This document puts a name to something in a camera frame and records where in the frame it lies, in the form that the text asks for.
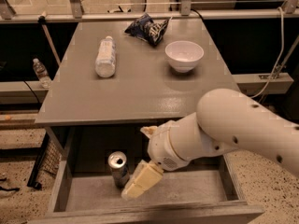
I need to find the white bowl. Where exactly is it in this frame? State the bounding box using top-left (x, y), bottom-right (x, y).
top-left (164, 40), bottom-right (205, 73)

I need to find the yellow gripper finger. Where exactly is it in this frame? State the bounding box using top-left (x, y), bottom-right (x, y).
top-left (140, 126), bottom-right (158, 139)
top-left (121, 161), bottom-right (164, 200)

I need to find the black wire basket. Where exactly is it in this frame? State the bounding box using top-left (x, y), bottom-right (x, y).
top-left (27, 133), bottom-right (61, 190)

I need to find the metal railing frame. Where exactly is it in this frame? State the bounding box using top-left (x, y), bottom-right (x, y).
top-left (0, 0), bottom-right (299, 24)

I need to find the grey counter cabinet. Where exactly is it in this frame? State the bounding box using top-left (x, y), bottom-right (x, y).
top-left (36, 17), bottom-right (238, 139)

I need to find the wooden broom stick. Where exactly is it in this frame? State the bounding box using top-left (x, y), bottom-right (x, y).
top-left (38, 11), bottom-right (61, 65)

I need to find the blue crumpled chip bag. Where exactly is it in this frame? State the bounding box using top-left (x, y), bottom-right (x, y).
top-left (124, 13), bottom-right (170, 47)

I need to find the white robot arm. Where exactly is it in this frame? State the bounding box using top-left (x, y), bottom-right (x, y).
top-left (121, 89), bottom-right (299, 200)

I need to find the small water bottle standing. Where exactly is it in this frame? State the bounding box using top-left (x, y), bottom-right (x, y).
top-left (33, 58), bottom-right (51, 89)

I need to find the clear plastic bottle lying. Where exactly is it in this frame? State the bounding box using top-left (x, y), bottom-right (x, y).
top-left (95, 36), bottom-right (116, 78)

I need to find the silver redbull can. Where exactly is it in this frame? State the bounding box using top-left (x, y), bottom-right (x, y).
top-left (107, 151), bottom-right (130, 189)

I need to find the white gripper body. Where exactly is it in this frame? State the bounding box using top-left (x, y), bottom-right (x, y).
top-left (148, 121), bottom-right (189, 171)

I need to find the grey open top drawer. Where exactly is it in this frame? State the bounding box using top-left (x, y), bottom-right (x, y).
top-left (30, 124), bottom-right (263, 224)

